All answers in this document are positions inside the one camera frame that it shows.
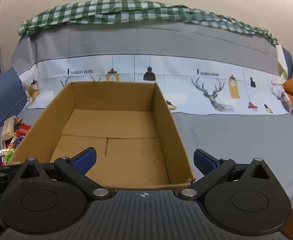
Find cream puffed rice bar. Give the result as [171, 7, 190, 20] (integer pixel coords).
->
[2, 116, 18, 140]

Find purple chocolate bar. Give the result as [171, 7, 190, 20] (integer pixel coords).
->
[10, 133, 26, 147]

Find green snack packet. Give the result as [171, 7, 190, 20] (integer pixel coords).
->
[3, 152, 15, 165]

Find red snack packet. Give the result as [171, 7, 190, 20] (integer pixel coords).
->
[15, 124, 32, 137]

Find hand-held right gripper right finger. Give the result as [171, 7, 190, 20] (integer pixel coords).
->
[178, 149, 277, 200]

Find green checked cloth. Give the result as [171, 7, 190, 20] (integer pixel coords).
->
[18, 0, 279, 47]

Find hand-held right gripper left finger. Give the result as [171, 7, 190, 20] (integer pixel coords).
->
[12, 147, 117, 201]

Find cardboard box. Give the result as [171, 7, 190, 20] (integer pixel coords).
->
[12, 81, 195, 190]

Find printed deer bed sheet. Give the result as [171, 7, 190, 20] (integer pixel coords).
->
[10, 21, 293, 209]

